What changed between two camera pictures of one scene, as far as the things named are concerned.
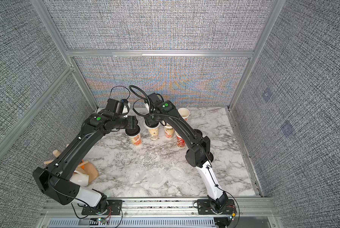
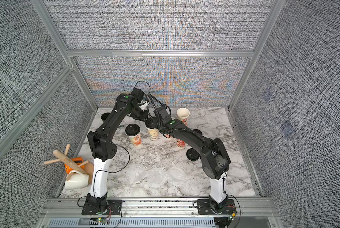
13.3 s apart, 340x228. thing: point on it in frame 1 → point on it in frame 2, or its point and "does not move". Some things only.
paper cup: x=154 y=131 does not move
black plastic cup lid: x=133 y=132 does not move
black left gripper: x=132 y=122 → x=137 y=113
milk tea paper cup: x=136 y=140 does not move
